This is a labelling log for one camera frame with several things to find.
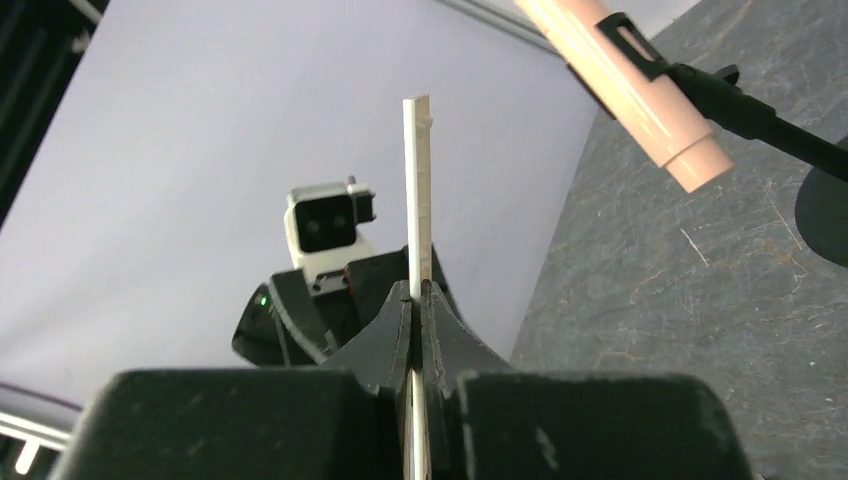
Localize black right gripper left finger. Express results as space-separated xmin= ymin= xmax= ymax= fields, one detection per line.
xmin=53 ymin=282 xmax=411 ymax=479

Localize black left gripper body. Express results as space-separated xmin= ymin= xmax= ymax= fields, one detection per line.
xmin=264 ymin=245 xmax=458 ymax=367

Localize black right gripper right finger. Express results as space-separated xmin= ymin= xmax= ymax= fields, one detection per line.
xmin=420 ymin=282 xmax=752 ymax=479

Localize white cardboard sleeve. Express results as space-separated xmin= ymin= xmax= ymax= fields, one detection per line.
xmin=403 ymin=94 xmax=433 ymax=480

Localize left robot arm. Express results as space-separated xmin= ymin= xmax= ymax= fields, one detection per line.
xmin=231 ymin=248 xmax=408 ymax=367

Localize pink microphone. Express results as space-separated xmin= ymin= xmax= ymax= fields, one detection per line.
xmin=518 ymin=1 xmax=733 ymax=193

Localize black microphone stand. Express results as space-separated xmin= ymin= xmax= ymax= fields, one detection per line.
xmin=596 ymin=12 xmax=847 ymax=267

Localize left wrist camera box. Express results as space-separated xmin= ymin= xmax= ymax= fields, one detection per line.
xmin=284 ymin=177 xmax=376 ymax=296

